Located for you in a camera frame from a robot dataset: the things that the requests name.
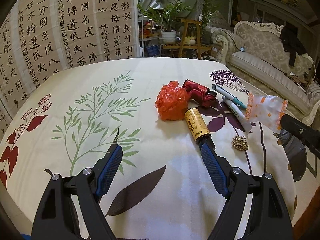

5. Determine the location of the gold cylindrical bottle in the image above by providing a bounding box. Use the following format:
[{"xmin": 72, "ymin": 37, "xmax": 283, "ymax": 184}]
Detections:
[{"xmin": 184, "ymin": 108, "xmax": 211, "ymax": 145}]

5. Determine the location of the wooden plant stand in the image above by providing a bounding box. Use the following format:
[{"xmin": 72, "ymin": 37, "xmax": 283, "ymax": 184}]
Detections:
[{"xmin": 160, "ymin": 19, "xmax": 213, "ymax": 59}]

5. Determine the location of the calligraphy folding screen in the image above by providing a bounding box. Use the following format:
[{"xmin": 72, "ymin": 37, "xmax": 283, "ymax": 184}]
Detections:
[{"xmin": 1, "ymin": 0, "xmax": 139, "ymax": 134}]

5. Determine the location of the orange plastic bag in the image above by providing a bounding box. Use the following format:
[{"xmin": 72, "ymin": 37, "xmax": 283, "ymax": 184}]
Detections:
[{"xmin": 155, "ymin": 81, "xmax": 190, "ymax": 121}]

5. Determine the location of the gold foil wrapper ball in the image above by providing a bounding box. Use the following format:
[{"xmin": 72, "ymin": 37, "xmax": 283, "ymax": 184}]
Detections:
[{"xmin": 232, "ymin": 135, "xmax": 248, "ymax": 151}]

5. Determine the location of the dark red ribbon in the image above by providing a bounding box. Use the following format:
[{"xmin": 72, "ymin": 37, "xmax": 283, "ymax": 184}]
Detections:
[{"xmin": 187, "ymin": 90, "xmax": 219, "ymax": 108}]

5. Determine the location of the white green tube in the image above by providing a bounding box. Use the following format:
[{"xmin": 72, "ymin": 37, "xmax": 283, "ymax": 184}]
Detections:
[{"xmin": 222, "ymin": 96, "xmax": 252, "ymax": 134}]

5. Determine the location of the black clothing on sofa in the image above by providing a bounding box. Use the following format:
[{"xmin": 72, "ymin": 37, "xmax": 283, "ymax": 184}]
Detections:
[{"xmin": 280, "ymin": 22, "xmax": 307, "ymax": 68}]

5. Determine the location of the yellow bowl on stand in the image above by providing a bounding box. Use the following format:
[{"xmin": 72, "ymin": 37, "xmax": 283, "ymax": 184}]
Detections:
[{"xmin": 184, "ymin": 36, "xmax": 196, "ymax": 46}]

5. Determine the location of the floral patterned tablecloth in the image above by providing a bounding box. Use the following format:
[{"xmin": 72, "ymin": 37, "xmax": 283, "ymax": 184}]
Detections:
[{"xmin": 1, "ymin": 58, "xmax": 296, "ymax": 239}]

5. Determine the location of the white teal tube box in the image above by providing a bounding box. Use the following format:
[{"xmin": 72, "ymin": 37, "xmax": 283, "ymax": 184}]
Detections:
[{"xmin": 212, "ymin": 83, "xmax": 246, "ymax": 109}]

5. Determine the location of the black lined trash bin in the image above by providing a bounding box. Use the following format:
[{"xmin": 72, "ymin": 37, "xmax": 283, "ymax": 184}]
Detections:
[{"xmin": 278, "ymin": 129, "xmax": 307, "ymax": 181}]

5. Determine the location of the ornate cream sofa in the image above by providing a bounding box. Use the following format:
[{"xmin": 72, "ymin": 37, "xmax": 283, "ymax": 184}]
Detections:
[{"xmin": 207, "ymin": 21, "xmax": 319, "ymax": 129}]

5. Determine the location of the potted plant white pot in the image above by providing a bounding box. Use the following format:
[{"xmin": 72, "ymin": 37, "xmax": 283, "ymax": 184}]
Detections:
[{"xmin": 138, "ymin": 2, "xmax": 192, "ymax": 44}]

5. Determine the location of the clear orange dotted wrapper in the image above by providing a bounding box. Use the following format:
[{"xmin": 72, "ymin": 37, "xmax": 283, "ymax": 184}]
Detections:
[{"xmin": 245, "ymin": 92, "xmax": 289, "ymax": 133}]

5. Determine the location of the tall plant dark pot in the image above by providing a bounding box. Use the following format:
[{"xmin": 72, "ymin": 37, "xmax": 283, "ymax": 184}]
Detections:
[{"xmin": 199, "ymin": 0, "xmax": 214, "ymax": 45}]

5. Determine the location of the white metal shelf rack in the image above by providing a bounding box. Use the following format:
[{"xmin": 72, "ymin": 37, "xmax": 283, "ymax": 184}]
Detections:
[{"xmin": 138, "ymin": 16, "xmax": 161, "ymax": 57}]

